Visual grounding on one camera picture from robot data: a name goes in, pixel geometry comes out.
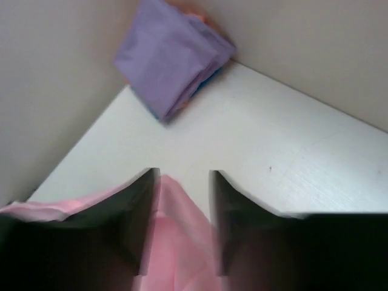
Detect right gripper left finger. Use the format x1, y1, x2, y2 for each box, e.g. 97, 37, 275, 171
1, 168, 159, 290

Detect purple folded t shirt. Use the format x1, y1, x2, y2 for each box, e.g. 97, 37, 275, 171
115, 1, 236, 122

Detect blue folded t shirt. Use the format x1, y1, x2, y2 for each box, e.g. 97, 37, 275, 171
148, 68, 224, 119

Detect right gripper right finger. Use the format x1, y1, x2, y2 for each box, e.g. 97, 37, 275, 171
209, 170, 387, 290

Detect pink t shirt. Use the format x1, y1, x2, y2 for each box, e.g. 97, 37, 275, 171
0, 174, 231, 291

